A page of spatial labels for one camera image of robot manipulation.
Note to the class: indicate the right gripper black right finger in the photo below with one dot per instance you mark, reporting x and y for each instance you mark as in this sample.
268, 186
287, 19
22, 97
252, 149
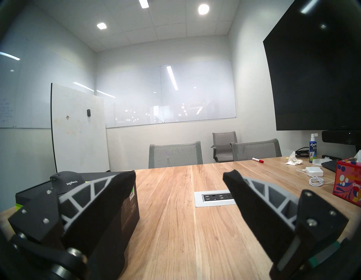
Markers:
265, 214

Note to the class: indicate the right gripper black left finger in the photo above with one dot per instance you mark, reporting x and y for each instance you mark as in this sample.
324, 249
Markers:
96, 203

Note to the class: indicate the black Logitech computer mouse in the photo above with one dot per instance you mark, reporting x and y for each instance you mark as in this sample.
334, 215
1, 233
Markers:
69, 180

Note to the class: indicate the black cardboard box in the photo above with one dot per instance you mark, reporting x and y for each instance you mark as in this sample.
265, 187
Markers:
130, 211

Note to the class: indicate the colourful Kleenex tissue box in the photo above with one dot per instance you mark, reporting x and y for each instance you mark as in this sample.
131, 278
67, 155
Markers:
348, 182

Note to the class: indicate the pale yellow sticky note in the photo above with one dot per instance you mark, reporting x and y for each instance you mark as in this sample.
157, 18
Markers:
89, 182

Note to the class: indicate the silver table power outlet panel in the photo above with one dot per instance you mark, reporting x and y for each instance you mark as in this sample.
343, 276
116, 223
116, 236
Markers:
214, 198

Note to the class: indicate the red whiteboard marker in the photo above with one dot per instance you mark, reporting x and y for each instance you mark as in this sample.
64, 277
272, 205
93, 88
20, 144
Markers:
257, 160

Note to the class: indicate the crumpled white tissue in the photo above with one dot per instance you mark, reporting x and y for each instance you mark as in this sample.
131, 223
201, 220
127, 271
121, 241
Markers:
293, 160

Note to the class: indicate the grey plain mesh chair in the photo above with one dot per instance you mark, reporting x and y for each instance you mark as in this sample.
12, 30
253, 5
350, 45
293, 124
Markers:
255, 151

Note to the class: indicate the white power adapter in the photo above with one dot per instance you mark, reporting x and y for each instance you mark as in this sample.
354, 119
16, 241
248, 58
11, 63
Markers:
314, 171

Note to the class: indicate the mobile whiteboard on black stand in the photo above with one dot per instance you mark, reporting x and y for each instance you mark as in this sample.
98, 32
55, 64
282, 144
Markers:
79, 129

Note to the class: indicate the flat white paper towel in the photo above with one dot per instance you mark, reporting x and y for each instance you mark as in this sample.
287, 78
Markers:
320, 161

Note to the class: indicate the neon yellow sticky note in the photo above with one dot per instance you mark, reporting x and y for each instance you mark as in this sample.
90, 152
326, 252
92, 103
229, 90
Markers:
18, 206

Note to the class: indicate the Expo cleaner spray bottle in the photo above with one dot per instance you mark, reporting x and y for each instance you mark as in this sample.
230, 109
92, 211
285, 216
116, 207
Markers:
312, 149

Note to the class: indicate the grey office chair with armrests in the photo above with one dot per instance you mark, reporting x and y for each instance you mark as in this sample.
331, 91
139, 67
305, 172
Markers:
222, 144

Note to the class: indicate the black keyboard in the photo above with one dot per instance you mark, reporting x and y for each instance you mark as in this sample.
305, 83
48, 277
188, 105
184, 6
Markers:
332, 165

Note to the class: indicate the slim black remote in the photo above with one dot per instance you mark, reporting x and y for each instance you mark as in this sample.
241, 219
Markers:
331, 157

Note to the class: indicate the grey ribbed mesh chair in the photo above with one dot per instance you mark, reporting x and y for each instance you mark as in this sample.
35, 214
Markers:
175, 155

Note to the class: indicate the black video bar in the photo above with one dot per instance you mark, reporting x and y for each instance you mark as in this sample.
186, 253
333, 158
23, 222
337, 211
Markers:
338, 137

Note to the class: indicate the white tissue sheet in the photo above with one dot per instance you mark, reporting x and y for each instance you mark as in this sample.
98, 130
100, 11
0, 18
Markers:
358, 155

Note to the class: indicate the square ceiling light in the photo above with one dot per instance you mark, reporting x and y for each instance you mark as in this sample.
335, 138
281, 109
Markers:
101, 26

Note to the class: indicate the linear ceiling light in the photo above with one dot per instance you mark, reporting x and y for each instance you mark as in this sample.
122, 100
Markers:
143, 3

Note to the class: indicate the round ceiling light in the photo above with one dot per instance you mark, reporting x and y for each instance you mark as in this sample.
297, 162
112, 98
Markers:
203, 9

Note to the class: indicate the wide glass wall whiteboard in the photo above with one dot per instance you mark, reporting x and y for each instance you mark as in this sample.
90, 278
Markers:
169, 96

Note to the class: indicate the glass wall whiteboard with scribbles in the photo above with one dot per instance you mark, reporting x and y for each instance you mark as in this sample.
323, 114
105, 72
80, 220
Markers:
33, 84

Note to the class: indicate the large black wall television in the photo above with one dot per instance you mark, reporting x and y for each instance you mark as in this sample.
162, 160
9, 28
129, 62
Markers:
318, 70

